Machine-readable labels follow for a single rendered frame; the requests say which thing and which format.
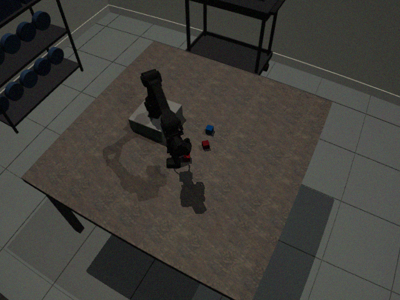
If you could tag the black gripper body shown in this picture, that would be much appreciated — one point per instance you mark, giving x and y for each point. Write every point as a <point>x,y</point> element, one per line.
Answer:
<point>174,161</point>

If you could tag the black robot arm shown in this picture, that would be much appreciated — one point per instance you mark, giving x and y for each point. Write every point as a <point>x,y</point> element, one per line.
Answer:
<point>157,106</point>

